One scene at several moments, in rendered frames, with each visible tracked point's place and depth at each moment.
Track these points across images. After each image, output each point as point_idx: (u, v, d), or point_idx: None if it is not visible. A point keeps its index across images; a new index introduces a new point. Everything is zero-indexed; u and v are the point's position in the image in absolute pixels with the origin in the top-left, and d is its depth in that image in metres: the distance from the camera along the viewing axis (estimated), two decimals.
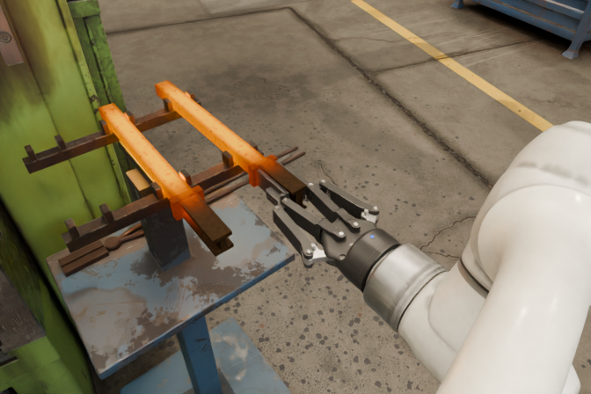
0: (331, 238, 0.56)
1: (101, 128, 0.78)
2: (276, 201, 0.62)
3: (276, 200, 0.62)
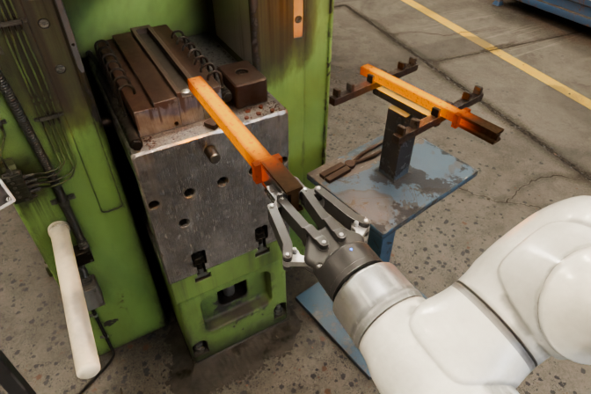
0: (313, 245, 0.55)
1: (368, 79, 1.17)
2: (273, 200, 0.62)
3: (273, 198, 0.62)
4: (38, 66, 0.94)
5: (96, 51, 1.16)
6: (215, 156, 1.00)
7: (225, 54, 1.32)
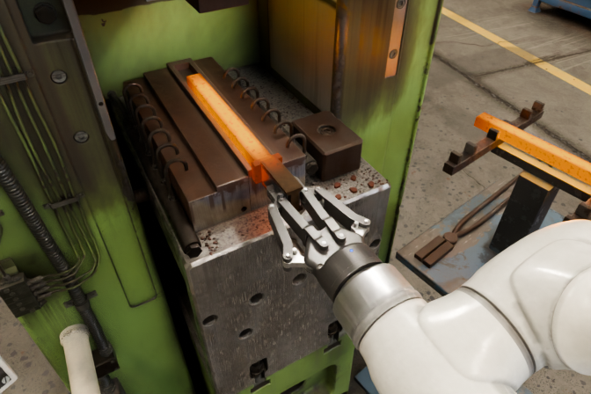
0: (313, 246, 0.55)
1: (489, 135, 0.87)
2: (273, 200, 0.62)
3: (273, 198, 0.62)
4: (50, 136, 0.64)
5: (125, 98, 0.86)
6: None
7: (287, 93, 1.03)
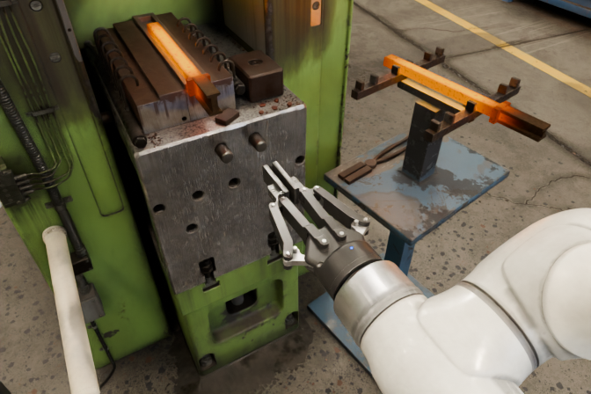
0: (314, 244, 0.55)
1: (392, 71, 1.07)
2: (275, 199, 0.62)
3: (275, 197, 0.62)
4: (30, 54, 0.83)
5: (95, 40, 1.06)
6: (228, 154, 0.90)
7: (235, 44, 1.22)
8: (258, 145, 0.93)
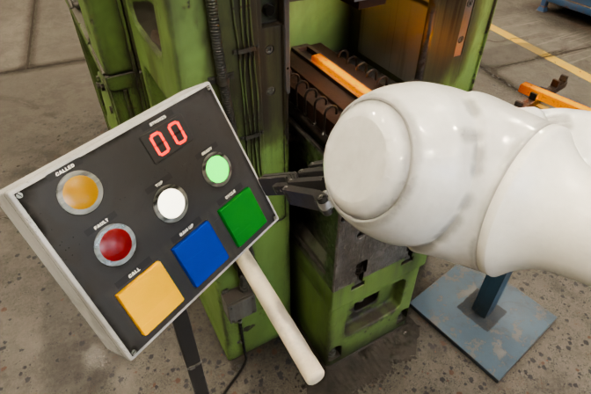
0: None
1: (529, 97, 1.22)
2: None
3: (284, 186, 0.62)
4: (257, 89, 0.99)
5: None
6: None
7: None
8: None
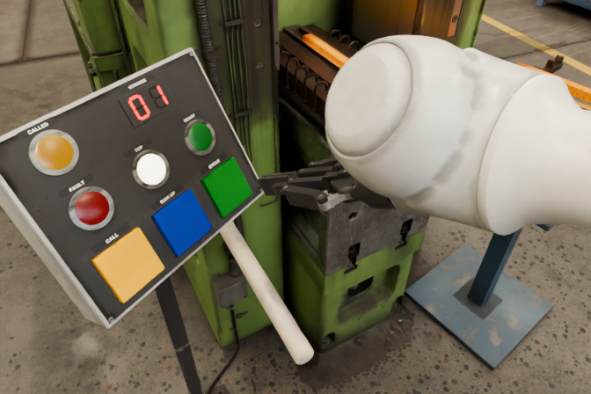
0: (339, 181, 0.54)
1: None
2: None
3: (284, 186, 0.62)
4: (245, 63, 0.97)
5: None
6: None
7: None
8: None
